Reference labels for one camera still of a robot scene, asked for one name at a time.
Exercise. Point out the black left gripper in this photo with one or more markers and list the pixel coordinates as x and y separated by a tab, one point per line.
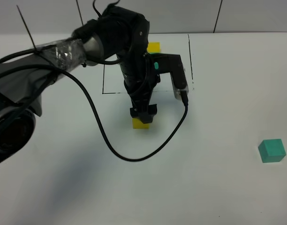
140	79

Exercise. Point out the template yellow cube block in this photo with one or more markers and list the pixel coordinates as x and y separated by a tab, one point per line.
153	47

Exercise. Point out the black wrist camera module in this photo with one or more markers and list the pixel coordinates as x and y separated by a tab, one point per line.
172	64

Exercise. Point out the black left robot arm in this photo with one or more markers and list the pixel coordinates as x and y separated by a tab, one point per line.
118	36

